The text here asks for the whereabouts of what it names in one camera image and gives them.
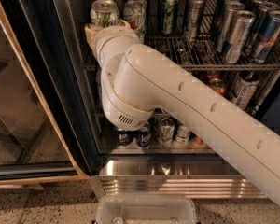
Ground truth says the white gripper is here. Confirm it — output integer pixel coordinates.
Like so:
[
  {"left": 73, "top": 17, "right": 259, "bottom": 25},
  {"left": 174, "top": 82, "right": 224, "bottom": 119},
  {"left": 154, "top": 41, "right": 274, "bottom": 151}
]
[{"left": 84, "top": 20, "right": 139, "bottom": 68}]

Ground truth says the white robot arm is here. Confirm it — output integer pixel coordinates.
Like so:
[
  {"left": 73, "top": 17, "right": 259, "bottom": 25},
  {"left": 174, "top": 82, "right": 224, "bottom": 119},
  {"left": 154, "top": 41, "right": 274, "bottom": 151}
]
[{"left": 84, "top": 24, "right": 280, "bottom": 206}]

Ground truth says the green tall can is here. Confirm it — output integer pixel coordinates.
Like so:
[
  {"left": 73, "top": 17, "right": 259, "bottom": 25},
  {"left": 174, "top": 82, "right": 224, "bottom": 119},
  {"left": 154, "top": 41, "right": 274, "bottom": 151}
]
[{"left": 160, "top": 0, "right": 177, "bottom": 35}]

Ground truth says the silver striped tall can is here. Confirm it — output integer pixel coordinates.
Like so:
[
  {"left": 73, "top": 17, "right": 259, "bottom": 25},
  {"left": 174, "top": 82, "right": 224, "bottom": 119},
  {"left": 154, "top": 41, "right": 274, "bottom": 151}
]
[{"left": 184, "top": 0, "right": 205, "bottom": 42}]

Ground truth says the left Pepsi can bottom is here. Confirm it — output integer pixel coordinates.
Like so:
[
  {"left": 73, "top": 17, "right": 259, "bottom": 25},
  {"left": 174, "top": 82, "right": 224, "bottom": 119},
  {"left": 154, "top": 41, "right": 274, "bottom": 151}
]
[{"left": 115, "top": 128, "right": 131, "bottom": 147}]

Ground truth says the pepsi can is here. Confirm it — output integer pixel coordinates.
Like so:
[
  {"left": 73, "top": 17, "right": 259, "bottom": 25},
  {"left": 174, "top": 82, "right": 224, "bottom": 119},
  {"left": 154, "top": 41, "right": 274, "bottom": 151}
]
[
  {"left": 136, "top": 122, "right": 151, "bottom": 147},
  {"left": 115, "top": 128, "right": 131, "bottom": 147}
]

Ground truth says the right Pepsi can bottom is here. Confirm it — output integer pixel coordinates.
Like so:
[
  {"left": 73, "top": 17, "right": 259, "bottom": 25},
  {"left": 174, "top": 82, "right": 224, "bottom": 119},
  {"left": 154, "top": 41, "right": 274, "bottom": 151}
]
[{"left": 136, "top": 122, "right": 151, "bottom": 147}]

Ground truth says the left 7up can bottom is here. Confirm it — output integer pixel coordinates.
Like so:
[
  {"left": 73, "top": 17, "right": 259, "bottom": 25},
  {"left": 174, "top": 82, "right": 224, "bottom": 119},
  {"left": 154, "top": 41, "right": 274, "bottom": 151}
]
[{"left": 158, "top": 118, "right": 175, "bottom": 145}]

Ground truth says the open glass fridge door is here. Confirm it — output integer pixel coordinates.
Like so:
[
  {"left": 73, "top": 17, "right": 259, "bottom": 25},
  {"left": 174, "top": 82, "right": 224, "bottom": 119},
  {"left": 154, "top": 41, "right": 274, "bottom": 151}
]
[{"left": 0, "top": 0, "right": 95, "bottom": 186}]

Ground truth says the red Coca-Cola can middle shelf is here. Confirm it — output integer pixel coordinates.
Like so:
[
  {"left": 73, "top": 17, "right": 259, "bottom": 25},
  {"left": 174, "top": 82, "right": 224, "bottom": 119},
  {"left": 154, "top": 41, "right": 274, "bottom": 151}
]
[{"left": 208, "top": 78, "right": 225, "bottom": 95}]

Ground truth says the silver red bull can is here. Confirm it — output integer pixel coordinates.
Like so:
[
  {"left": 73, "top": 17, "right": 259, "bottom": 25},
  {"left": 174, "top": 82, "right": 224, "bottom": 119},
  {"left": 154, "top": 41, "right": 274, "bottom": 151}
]
[
  {"left": 215, "top": 1, "right": 245, "bottom": 53},
  {"left": 221, "top": 10, "right": 256, "bottom": 64}
]

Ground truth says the right 7up can bottom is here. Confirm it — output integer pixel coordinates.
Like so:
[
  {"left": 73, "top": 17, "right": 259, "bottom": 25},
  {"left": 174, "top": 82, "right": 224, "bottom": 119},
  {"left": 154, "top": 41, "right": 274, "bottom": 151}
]
[{"left": 175, "top": 122, "right": 191, "bottom": 144}]

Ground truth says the front silver Red Bull can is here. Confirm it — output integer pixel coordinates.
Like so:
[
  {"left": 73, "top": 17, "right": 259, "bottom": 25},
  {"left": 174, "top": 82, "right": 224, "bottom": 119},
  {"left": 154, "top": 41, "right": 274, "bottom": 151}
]
[{"left": 221, "top": 10, "right": 256, "bottom": 64}]

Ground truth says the left Coca-Cola can bottom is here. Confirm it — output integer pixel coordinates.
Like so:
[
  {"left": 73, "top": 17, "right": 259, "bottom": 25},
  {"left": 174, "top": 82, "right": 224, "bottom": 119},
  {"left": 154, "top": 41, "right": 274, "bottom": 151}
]
[{"left": 194, "top": 135, "right": 203, "bottom": 145}]

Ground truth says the white tilted can middle shelf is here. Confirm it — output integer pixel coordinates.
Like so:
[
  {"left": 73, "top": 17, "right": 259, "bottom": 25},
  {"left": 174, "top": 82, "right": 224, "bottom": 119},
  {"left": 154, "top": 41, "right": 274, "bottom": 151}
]
[{"left": 231, "top": 71, "right": 259, "bottom": 110}]

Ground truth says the blue Red Bull can front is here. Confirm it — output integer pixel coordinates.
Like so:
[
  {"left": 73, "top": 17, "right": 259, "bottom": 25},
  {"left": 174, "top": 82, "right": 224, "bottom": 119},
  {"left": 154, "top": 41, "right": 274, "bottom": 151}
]
[{"left": 250, "top": 10, "right": 280, "bottom": 64}]

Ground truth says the clear plastic bin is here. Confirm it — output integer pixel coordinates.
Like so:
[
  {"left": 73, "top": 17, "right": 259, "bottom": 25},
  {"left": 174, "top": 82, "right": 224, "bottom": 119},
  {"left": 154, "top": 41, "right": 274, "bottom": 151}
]
[{"left": 95, "top": 194, "right": 197, "bottom": 224}]

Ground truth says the top wire shelf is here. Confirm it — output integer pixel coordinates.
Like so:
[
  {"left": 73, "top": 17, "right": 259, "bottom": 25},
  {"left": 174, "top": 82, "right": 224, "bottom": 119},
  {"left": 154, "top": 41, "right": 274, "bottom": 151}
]
[{"left": 80, "top": 0, "right": 280, "bottom": 72}]

